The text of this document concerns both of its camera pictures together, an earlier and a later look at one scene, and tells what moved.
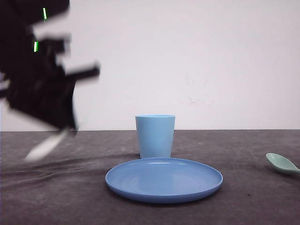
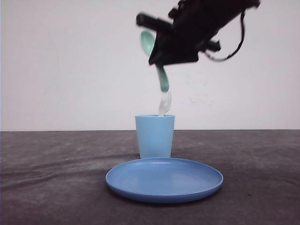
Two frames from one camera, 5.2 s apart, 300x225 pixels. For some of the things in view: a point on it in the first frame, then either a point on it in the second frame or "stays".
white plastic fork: [46, 145] to [165, 102]
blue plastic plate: [162, 180] stays
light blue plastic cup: [155, 134] stays
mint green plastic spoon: [283, 163] to [147, 38]
